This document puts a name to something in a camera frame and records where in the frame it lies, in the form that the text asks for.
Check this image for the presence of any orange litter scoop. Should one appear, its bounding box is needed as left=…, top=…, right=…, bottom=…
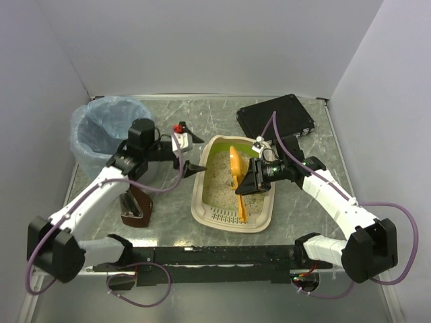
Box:
left=229, top=145, right=249, bottom=223

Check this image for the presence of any beige green litter box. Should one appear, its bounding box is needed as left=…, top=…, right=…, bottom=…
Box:
left=191, top=135, right=275, bottom=234

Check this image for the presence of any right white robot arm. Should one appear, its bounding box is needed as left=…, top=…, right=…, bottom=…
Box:
left=235, top=157, right=398, bottom=283

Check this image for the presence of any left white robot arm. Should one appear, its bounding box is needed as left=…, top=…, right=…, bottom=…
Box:
left=27, top=118, right=205, bottom=283

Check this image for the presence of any brown leather holder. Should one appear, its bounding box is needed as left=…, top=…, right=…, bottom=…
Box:
left=119, top=186, right=153, bottom=228

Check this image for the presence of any trash bin with blue bag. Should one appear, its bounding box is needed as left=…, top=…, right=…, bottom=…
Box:
left=69, top=96, right=156, bottom=180

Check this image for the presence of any black hard case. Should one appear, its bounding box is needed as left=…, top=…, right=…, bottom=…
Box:
left=236, top=94, right=316, bottom=141

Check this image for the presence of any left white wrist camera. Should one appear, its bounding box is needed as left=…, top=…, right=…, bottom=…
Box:
left=171, top=122, right=193, bottom=157

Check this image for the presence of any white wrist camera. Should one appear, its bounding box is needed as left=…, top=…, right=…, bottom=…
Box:
left=251, top=136, right=270, bottom=155
left=171, top=122, right=193, bottom=157

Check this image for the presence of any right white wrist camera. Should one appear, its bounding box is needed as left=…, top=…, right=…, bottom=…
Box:
left=251, top=136, right=270, bottom=155

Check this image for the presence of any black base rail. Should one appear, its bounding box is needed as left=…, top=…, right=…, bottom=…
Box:
left=92, top=244, right=334, bottom=287

